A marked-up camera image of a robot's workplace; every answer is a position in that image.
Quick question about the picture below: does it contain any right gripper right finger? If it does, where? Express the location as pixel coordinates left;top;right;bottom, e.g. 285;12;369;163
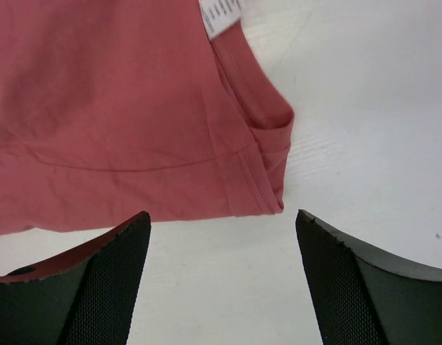
295;210;442;345

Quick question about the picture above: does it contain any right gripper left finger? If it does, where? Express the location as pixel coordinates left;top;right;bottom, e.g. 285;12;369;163
0;212;151;344

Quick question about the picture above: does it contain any pink t shirt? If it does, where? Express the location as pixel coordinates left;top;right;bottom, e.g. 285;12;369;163
0;1;294;235

